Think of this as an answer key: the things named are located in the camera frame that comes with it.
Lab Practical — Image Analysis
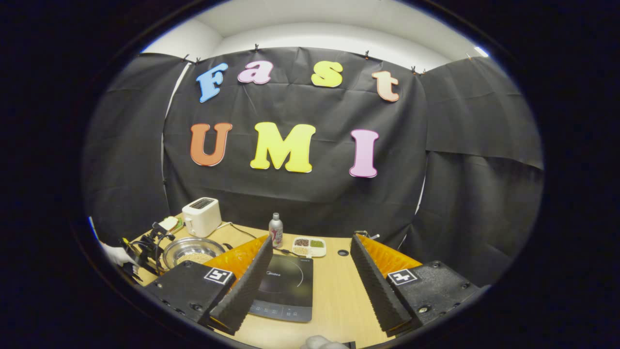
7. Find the white rectangular plate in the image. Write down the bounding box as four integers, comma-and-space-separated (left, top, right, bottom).
157, 216, 185, 234

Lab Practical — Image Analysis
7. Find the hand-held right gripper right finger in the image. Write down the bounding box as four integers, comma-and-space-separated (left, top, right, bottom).
350, 234, 491, 338

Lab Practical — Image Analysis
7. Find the silver bottle with colourful label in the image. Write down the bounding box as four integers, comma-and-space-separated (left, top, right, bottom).
269, 213, 284, 249

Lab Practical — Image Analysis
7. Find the pile of soybeans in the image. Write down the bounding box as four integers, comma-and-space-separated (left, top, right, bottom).
175, 251, 216, 266

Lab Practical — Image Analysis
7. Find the white toaster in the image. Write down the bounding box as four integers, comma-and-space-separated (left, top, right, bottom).
182, 197, 222, 238

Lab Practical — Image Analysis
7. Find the black induction cooktop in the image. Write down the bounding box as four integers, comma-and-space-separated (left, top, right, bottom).
248, 254, 314, 323

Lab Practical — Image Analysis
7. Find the black power cable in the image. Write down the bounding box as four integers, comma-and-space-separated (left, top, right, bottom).
228, 222, 306, 257

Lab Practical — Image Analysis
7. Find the steel pot with black handles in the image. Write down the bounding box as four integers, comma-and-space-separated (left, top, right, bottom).
157, 236, 234, 272

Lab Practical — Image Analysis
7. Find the white divided dish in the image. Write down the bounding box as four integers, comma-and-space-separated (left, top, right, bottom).
292, 236, 327, 258

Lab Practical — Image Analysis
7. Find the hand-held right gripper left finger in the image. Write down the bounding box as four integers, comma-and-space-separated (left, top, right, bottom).
140, 235, 274, 336

